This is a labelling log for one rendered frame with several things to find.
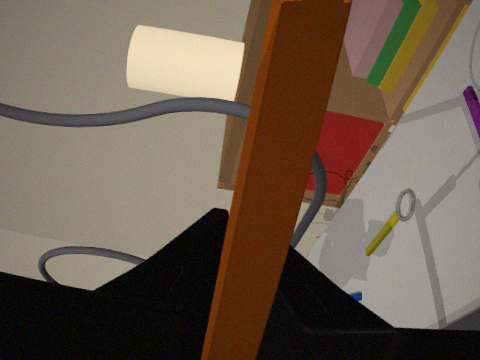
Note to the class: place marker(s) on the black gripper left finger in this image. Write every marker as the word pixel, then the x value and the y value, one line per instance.
pixel 156 311

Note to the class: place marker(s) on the grey loop with purple handle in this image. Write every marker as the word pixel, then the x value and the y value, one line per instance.
pixel 473 106

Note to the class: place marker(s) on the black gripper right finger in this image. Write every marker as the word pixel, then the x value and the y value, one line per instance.
pixel 313 319

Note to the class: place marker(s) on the orange bar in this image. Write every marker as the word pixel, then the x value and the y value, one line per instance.
pixel 302 45

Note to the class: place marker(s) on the grey ring with yellow handle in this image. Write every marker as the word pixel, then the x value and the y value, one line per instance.
pixel 391 223

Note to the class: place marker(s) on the blue flat bar with grey loop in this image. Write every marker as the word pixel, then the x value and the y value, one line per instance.
pixel 357 296

